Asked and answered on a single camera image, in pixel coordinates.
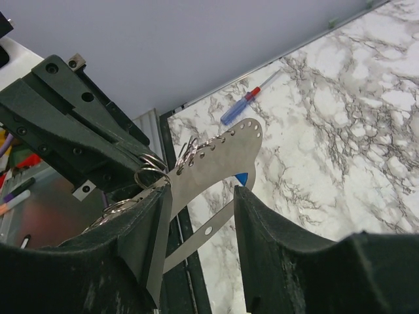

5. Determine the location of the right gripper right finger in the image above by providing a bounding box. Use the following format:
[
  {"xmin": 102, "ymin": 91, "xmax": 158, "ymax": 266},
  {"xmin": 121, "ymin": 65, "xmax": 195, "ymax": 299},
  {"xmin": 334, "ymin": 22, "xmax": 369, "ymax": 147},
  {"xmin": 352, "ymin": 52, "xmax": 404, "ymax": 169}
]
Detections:
[{"xmin": 234, "ymin": 186, "xmax": 418, "ymax": 313}]

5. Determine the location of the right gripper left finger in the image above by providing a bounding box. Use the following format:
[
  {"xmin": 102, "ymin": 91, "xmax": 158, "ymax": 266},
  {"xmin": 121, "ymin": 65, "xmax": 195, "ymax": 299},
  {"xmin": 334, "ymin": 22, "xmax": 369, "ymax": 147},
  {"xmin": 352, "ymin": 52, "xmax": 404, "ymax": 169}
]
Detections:
[{"xmin": 1, "ymin": 186, "xmax": 172, "ymax": 313}]

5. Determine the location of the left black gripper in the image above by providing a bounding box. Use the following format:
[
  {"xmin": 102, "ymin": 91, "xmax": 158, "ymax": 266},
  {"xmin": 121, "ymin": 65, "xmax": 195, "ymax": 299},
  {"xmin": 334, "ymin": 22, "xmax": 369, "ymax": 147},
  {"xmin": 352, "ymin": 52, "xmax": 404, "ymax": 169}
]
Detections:
[{"xmin": 1, "ymin": 54, "xmax": 166, "ymax": 200}]

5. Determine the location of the metal key organizer plate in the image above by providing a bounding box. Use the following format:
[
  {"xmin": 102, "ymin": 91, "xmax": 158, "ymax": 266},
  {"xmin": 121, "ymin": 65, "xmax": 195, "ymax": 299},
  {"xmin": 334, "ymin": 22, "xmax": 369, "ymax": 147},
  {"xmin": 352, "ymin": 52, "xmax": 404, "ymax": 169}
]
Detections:
[{"xmin": 80, "ymin": 117, "xmax": 264, "ymax": 275}]

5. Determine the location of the blue red screwdriver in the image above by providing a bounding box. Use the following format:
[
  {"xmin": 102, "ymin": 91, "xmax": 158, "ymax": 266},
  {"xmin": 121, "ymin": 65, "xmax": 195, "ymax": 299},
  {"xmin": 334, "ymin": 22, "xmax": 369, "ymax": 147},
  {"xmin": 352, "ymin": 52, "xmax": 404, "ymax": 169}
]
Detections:
[{"xmin": 220, "ymin": 69, "xmax": 281, "ymax": 126}]

